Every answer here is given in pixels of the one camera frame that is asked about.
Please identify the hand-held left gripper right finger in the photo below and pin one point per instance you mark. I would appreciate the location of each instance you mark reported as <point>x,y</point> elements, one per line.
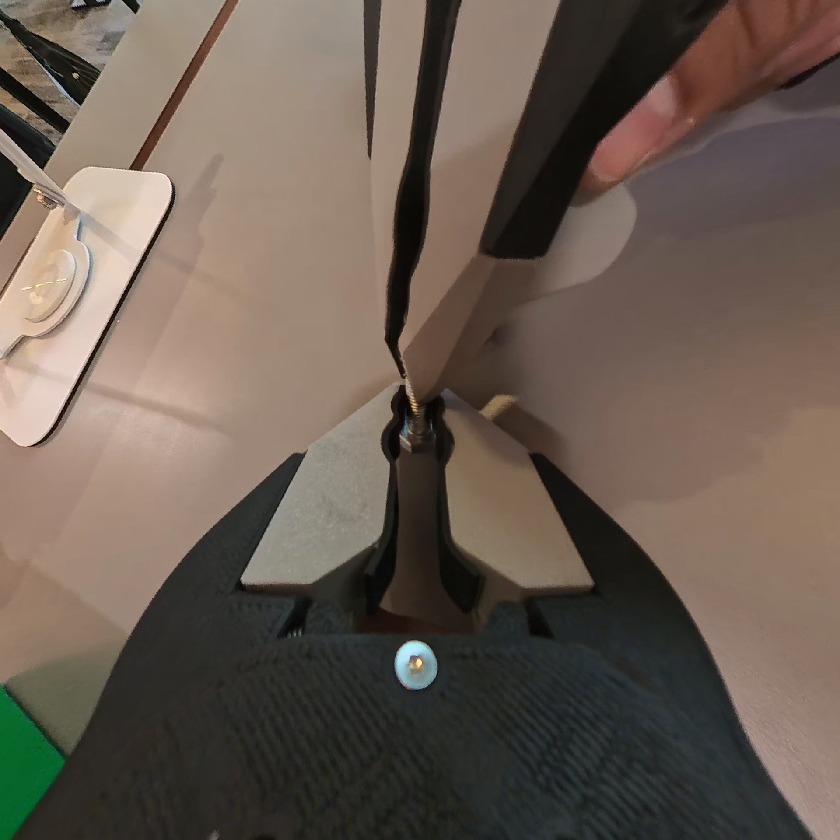
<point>518,518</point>

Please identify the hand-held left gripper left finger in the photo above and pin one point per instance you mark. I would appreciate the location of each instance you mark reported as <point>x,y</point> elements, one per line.
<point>308,518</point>

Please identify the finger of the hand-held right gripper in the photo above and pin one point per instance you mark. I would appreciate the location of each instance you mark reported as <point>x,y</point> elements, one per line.
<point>394,131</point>
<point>485,98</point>

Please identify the steel hex bolt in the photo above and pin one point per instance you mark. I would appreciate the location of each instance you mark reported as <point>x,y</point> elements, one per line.
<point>415,443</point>

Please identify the person's right hand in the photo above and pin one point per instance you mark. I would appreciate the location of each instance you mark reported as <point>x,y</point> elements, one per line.
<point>722,59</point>

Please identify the white metal stand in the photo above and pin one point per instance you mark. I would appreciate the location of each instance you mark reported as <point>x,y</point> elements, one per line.
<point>124,216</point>

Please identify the green plastic object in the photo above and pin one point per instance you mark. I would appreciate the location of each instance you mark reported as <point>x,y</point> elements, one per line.
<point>23,754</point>

